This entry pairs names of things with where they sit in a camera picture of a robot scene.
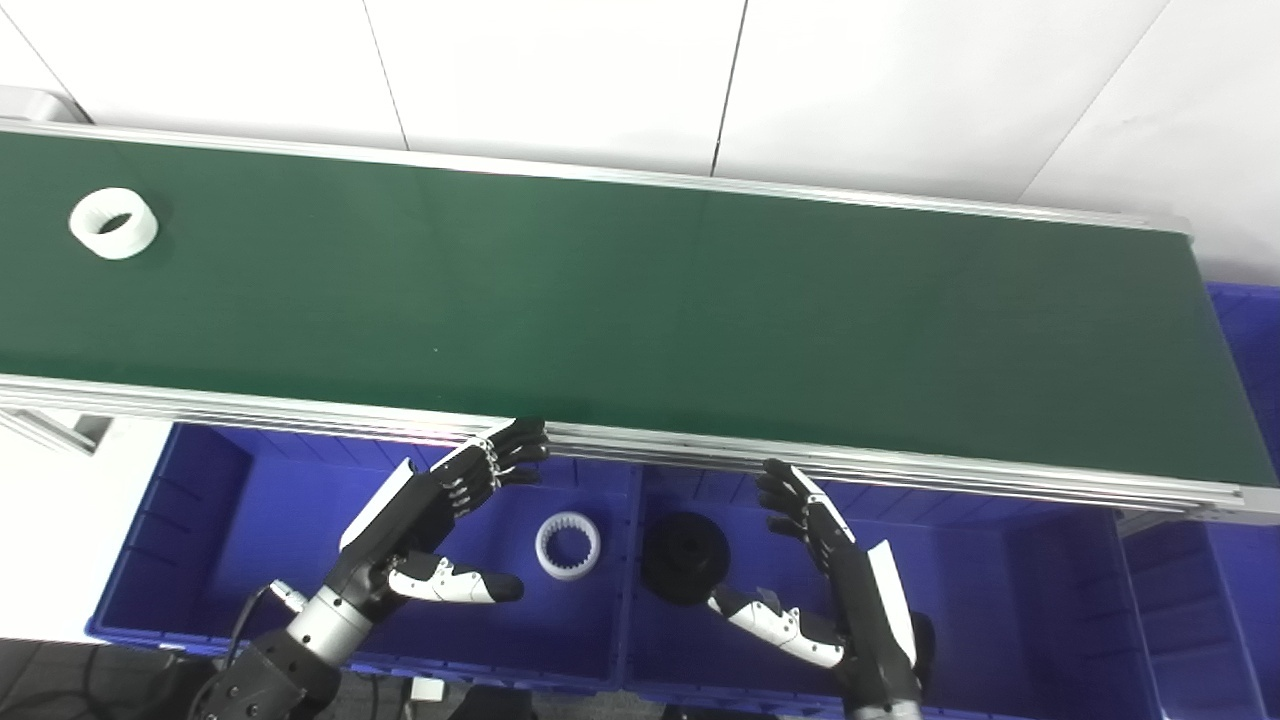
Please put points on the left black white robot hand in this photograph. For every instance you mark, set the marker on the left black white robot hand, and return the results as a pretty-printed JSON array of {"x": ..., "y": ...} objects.
[{"x": 410, "y": 510}]

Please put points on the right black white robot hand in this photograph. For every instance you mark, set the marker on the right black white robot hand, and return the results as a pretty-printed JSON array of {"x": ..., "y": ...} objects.
[{"x": 860, "y": 590}]

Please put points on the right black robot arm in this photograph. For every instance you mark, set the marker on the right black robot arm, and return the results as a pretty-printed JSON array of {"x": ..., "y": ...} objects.
[{"x": 885, "y": 712}]

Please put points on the blue bin with black part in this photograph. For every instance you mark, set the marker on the blue bin with black part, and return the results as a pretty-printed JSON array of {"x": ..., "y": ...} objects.
[{"x": 1000, "y": 600}]

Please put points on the green conveyor belt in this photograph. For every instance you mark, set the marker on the green conveyor belt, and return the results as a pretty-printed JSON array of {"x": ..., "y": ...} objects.
[
  {"x": 300, "y": 412},
  {"x": 640, "y": 300}
]

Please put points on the blue bin with white gear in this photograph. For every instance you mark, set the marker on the blue bin with white gear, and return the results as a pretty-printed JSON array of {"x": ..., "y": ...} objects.
[{"x": 250, "y": 530}]

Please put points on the black round plastic part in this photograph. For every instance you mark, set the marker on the black round plastic part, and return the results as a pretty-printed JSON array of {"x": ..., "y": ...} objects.
[{"x": 680, "y": 560}]

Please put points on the empty blue plastic bin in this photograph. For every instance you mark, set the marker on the empty blue plastic bin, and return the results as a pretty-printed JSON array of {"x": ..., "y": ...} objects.
[{"x": 1230, "y": 620}]

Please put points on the grey conveyor end housing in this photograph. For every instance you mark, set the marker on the grey conveyor end housing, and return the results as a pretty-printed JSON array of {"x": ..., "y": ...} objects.
[{"x": 35, "y": 102}]

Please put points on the small white box on floor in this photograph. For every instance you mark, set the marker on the small white box on floor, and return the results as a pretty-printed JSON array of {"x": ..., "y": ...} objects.
[{"x": 427, "y": 689}]

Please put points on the aluminium conveyor leg bracket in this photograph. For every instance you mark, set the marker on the aluminium conveyor leg bracket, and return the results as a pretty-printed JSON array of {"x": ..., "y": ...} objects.
[{"x": 60, "y": 430}]

